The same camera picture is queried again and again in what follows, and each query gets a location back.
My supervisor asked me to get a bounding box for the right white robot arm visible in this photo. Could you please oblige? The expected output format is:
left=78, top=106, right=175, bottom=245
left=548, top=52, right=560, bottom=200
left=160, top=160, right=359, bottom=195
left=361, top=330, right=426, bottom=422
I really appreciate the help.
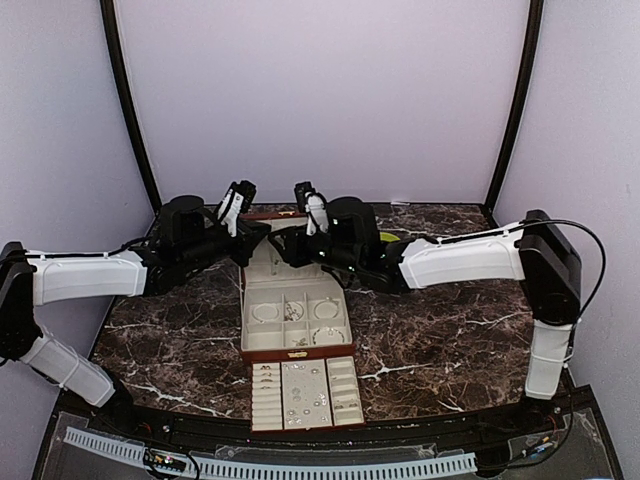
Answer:
left=268, top=193, right=589, bottom=434

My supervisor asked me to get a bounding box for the black front rail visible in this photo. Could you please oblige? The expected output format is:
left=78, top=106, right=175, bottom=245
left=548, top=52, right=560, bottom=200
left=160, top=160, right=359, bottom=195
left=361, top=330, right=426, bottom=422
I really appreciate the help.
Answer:
left=93, top=364, right=575, bottom=463

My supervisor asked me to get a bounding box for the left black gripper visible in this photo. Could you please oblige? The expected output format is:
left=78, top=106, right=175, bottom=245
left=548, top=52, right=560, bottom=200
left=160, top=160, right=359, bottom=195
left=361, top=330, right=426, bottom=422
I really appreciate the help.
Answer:
left=180, top=220, right=271, bottom=272

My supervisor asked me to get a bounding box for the green plastic bowl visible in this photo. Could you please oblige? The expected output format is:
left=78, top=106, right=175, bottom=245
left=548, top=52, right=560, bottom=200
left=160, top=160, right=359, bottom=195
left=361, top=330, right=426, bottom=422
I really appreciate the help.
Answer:
left=379, top=232, right=400, bottom=243

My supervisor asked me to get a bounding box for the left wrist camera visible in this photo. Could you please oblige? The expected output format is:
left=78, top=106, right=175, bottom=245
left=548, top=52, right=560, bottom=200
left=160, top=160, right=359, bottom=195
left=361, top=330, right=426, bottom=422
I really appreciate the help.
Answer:
left=216, top=180, right=257, bottom=238

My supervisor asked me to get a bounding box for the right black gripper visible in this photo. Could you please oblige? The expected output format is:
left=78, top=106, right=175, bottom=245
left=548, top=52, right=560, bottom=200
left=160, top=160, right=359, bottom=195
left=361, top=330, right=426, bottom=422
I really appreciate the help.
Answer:
left=268, top=224, right=362, bottom=276

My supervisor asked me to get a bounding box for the silver bangle with charm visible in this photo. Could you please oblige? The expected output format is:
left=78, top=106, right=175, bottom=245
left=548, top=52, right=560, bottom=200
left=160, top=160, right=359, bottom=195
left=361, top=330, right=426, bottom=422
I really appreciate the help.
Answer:
left=311, top=326, right=347, bottom=346

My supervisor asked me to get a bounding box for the brown wooden jewelry box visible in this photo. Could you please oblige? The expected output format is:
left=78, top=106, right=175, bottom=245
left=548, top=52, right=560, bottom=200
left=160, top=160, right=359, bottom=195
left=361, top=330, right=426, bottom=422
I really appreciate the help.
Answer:
left=240, top=238, right=355, bottom=364

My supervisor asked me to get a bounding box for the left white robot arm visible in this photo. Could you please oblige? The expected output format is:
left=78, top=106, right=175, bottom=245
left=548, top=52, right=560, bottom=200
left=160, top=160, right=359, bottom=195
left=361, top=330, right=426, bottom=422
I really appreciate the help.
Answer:
left=1, top=193, right=271, bottom=436

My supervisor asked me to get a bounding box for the white slotted cable duct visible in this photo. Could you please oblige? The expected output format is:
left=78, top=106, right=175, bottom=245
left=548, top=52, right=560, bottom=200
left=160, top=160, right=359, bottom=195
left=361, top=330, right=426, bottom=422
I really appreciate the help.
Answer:
left=63, top=427, right=478, bottom=479

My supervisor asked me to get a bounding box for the beige jewelry tray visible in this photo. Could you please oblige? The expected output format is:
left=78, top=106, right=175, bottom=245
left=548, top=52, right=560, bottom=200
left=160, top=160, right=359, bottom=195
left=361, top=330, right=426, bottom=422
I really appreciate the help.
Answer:
left=251, top=356, right=365, bottom=433

